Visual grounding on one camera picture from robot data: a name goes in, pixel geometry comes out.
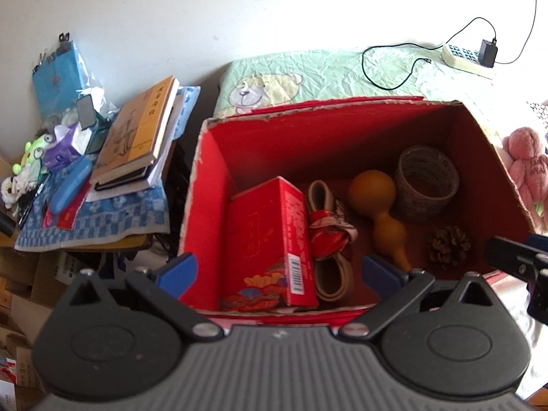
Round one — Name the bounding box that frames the thin black adapter cable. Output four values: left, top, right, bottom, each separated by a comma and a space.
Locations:
361, 17, 497, 91

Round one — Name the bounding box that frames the small white plush toy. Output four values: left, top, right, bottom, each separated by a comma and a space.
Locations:
0, 175, 26, 206

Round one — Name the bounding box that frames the black power cable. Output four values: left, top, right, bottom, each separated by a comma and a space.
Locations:
492, 0, 539, 65

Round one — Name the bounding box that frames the small black mirror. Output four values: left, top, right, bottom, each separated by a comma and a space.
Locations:
76, 94, 97, 130

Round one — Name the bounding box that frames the white paper stack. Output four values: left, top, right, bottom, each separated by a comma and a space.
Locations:
146, 86, 202, 189

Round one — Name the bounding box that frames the pile of cardboard boxes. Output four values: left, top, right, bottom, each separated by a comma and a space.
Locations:
0, 154, 86, 411

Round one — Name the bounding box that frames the brown gourd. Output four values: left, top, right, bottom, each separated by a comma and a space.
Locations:
348, 170, 412, 272

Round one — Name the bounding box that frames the pink plush toy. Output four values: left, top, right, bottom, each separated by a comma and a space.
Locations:
501, 126, 548, 236

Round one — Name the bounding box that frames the blue packet in clear bag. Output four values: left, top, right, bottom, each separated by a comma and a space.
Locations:
31, 40, 108, 123

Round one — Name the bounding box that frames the small red printed box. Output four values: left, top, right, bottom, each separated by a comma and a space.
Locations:
220, 175, 320, 312

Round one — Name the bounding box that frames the beige strap with red ribbon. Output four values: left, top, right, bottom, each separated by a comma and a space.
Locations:
306, 180, 359, 302

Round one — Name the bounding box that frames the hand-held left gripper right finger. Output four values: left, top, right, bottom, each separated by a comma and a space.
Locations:
338, 253, 498, 338

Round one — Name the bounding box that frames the red envelope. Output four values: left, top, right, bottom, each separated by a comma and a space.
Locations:
43, 182, 92, 229

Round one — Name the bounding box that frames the brown pine cone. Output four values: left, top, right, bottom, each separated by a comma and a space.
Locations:
428, 225, 472, 270

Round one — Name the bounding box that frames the printed tape roll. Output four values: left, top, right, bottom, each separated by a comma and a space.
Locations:
394, 146, 460, 224

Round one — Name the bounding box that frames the blue pencil case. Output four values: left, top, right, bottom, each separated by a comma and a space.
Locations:
49, 154, 94, 215

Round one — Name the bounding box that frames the large red cardboard box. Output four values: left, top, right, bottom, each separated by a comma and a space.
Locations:
177, 96, 538, 324

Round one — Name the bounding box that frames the wooden side table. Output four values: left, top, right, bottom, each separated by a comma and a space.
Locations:
0, 227, 155, 254

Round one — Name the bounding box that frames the black pen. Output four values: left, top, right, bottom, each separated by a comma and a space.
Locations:
17, 182, 46, 227

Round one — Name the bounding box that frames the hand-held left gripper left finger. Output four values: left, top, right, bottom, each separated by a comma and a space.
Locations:
64, 253, 223, 340

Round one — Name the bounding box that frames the blue checkered cloth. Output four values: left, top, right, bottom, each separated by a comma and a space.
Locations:
15, 180, 170, 252

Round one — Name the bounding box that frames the black power adapter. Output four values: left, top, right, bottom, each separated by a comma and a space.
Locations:
477, 38, 499, 69

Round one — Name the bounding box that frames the purple tissue pack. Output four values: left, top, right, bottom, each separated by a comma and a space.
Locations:
45, 124, 92, 172

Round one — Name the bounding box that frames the yellow book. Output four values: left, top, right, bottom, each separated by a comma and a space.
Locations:
89, 76, 180, 180

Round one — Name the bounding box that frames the black notebook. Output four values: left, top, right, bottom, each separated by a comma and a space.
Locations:
93, 165, 155, 192

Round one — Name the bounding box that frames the white power strip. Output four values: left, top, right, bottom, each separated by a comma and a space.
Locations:
441, 43, 497, 78

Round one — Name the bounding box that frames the green frog toy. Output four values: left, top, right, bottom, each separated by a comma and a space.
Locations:
12, 133, 56, 176

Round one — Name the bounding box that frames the floral bed sheet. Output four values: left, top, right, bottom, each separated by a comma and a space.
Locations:
488, 274, 548, 399

